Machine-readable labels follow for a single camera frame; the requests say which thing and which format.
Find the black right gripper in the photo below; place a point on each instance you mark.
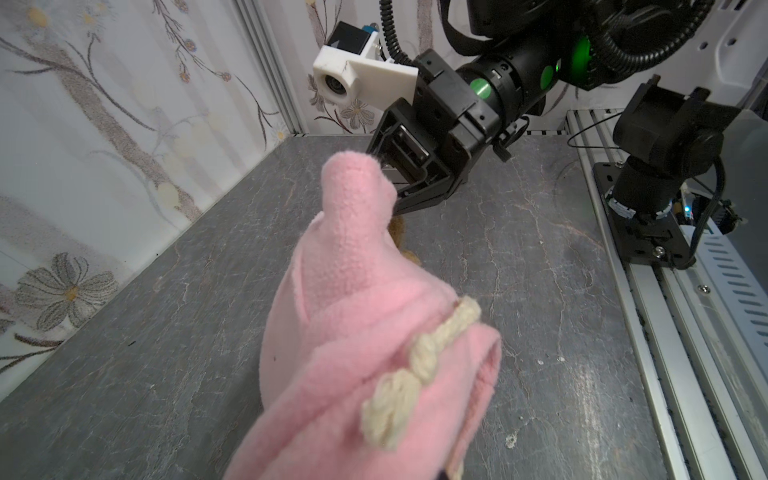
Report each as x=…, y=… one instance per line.
x=436, y=138

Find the brown plush teddy bear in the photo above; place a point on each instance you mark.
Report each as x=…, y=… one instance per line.
x=396, y=229

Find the pink bear hoodie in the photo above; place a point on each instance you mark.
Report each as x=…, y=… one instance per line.
x=370, y=367

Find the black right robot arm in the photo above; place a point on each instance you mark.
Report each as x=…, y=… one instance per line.
x=717, y=45

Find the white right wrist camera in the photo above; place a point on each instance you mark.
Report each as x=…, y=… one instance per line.
x=349, y=68

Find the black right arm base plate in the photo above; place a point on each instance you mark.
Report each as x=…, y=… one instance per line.
x=645, y=242

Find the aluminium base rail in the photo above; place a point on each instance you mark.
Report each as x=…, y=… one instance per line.
x=700, y=337

